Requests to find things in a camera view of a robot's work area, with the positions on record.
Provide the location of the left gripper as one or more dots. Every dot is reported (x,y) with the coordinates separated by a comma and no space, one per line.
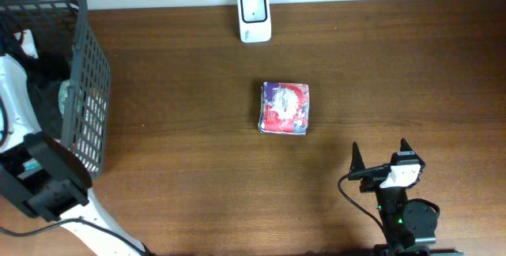
(51,67)

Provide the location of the white barcode scanner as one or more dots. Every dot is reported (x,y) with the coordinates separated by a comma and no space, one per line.
(254,20)

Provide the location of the red purple tissue pack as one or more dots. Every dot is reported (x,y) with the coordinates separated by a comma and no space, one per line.
(284,108)

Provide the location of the teal wet wipes pouch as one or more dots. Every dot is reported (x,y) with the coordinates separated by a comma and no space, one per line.
(31,165)

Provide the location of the dark grey plastic basket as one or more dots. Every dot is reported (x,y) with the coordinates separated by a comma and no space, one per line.
(77,113)

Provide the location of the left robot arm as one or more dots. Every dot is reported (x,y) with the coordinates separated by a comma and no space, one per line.
(61,190)

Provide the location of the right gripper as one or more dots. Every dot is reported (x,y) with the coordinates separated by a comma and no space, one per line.
(356,163)

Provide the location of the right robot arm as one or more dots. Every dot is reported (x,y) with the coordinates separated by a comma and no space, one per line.
(408,225)

